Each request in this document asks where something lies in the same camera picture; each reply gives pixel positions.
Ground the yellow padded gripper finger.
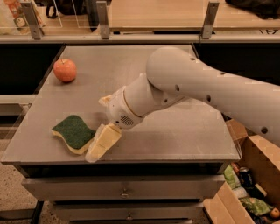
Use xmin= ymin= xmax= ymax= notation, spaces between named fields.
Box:
xmin=98 ymin=94 xmax=112 ymax=107
xmin=85 ymin=122 xmax=122 ymax=163

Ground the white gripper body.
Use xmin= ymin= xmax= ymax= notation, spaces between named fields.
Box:
xmin=107 ymin=87 xmax=143 ymax=129

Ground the green and yellow sponge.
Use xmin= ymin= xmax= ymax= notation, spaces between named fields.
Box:
xmin=52 ymin=115 xmax=95 ymax=155

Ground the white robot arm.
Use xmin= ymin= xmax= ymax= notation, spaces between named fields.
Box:
xmin=86 ymin=46 xmax=280 ymax=163

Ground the red apple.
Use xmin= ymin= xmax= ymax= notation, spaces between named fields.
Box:
xmin=53 ymin=59 xmax=77 ymax=82

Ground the grey metal drawer cabinet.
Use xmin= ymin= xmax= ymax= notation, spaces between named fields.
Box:
xmin=2 ymin=45 xmax=240 ymax=224

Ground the lower grey drawer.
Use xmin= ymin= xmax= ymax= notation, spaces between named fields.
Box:
xmin=52 ymin=202 xmax=203 ymax=221

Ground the grey drawer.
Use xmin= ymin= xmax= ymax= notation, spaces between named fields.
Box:
xmin=52 ymin=202 xmax=203 ymax=221
xmin=22 ymin=175 xmax=224 ymax=201

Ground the upper grey drawer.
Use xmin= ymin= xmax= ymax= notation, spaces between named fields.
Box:
xmin=22 ymin=175 xmax=224 ymax=201

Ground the black bag top left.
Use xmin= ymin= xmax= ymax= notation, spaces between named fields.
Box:
xmin=45 ymin=0 xmax=87 ymax=19

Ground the black bag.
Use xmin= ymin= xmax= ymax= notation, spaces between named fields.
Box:
xmin=45 ymin=0 xmax=87 ymax=19
xmin=225 ymin=0 xmax=280 ymax=19

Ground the orange labelled packet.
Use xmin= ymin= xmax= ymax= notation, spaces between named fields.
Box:
xmin=3 ymin=0 xmax=28 ymax=29

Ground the cardboard box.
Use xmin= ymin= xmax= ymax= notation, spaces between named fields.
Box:
xmin=204 ymin=120 xmax=280 ymax=224

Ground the dark soda can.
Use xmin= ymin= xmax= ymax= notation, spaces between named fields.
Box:
xmin=239 ymin=167 xmax=254 ymax=187

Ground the green snack bag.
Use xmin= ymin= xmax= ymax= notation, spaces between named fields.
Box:
xmin=240 ymin=197 xmax=273 ymax=216

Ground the black bag top right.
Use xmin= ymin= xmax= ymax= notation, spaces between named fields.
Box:
xmin=225 ymin=0 xmax=280 ymax=19

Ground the middle metal bracket post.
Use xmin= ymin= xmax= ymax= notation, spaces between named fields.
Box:
xmin=96 ymin=1 xmax=110 ymax=39

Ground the metal bracket post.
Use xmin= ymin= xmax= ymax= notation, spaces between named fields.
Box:
xmin=96 ymin=1 xmax=110 ymax=39
xmin=200 ymin=0 xmax=220 ymax=39
xmin=20 ymin=0 xmax=43 ymax=40

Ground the left metal bracket post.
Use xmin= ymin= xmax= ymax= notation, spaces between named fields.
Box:
xmin=20 ymin=0 xmax=43 ymax=40

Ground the right metal bracket post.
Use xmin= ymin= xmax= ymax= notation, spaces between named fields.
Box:
xmin=200 ymin=0 xmax=220 ymax=39

